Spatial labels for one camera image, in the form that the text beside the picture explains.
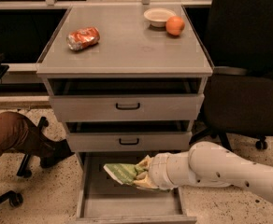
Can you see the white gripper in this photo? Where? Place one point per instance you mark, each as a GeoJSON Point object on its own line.
{"type": "Point", "coordinates": [159, 172]}

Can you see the dark shoe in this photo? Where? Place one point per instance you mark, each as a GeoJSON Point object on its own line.
{"type": "Point", "coordinates": [61, 152]}

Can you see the grey drawer cabinet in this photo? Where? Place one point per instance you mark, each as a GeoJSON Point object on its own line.
{"type": "Point", "coordinates": [129, 48]}

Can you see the orange fruit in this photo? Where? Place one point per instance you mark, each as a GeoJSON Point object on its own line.
{"type": "Point", "coordinates": [175, 25]}

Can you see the black office chair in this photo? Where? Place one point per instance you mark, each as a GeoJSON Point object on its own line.
{"type": "Point", "coordinates": [238, 37]}

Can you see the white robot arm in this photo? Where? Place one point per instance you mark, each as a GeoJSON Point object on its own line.
{"type": "Point", "coordinates": [206, 165]}

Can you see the middle grey drawer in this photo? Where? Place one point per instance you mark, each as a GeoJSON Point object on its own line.
{"type": "Point", "coordinates": [129, 135]}

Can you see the bottom grey drawer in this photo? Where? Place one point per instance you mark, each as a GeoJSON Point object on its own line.
{"type": "Point", "coordinates": [104, 201]}

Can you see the crushed orange soda can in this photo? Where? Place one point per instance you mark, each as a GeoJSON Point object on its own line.
{"type": "Point", "coordinates": [83, 38]}

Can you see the white paper bowl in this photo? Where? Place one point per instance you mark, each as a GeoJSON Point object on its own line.
{"type": "Point", "coordinates": [158, 16]}

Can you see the grey drawer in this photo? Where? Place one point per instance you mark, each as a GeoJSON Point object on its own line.
{"type": "Point", "coordinates": [129, 135]}
{"type": "Point", "coordinates": [104, 201]}
{"type": "Point", "coordinates": [108, 99]}

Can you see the black chair base left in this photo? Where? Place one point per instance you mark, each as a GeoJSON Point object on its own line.
{"type": "Point", "coordinates": [23, 170]}

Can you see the person's leg brown trousers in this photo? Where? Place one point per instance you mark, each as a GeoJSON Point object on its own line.
{"type": "Point", "coordinates": [19, 133]}

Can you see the top grey drawer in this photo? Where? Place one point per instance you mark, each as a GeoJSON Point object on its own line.
{"type": "Point", "coordinates": [108, 99]}

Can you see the green jalapeno chip bag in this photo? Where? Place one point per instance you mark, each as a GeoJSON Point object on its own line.
{"type": "Point", "coordinates": [125, 173]}

